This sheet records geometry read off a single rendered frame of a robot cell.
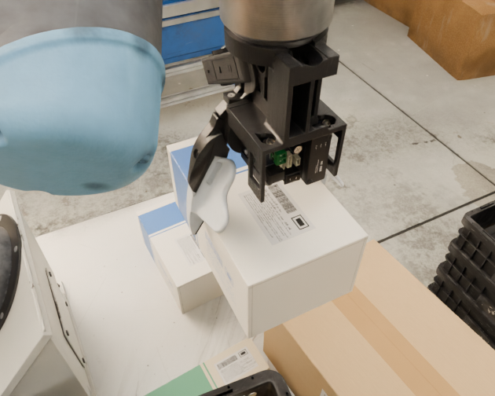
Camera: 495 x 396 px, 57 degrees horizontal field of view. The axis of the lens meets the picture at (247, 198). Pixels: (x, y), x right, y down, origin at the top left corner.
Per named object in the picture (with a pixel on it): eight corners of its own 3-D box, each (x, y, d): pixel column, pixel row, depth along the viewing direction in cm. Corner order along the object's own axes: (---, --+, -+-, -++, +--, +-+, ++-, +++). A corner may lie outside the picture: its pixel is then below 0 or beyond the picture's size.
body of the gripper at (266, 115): (257, 210, 35) (260, 71, 26) (213, 147, 40) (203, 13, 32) (339, 180, 37) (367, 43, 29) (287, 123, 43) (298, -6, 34)
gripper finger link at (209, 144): (179, 189, 39) (231, 104, 35) (173, 178, 40) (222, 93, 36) (221, 197, 42) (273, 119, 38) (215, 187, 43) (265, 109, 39)
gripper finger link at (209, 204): (185, 267, 39) (240, 185, 35) (163, 221, 42) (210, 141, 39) (214, 269, 41) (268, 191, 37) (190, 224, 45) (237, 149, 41)
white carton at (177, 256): (143, 240, 95) (135, 212, 89) (194, 219, 100) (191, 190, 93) (182, 314, 83) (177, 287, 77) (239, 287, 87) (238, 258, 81)
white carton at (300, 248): (175, 203, 55) (166, 145, 49) (262, 173, 59) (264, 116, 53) (247, 339, 43) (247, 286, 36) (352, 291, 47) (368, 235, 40)
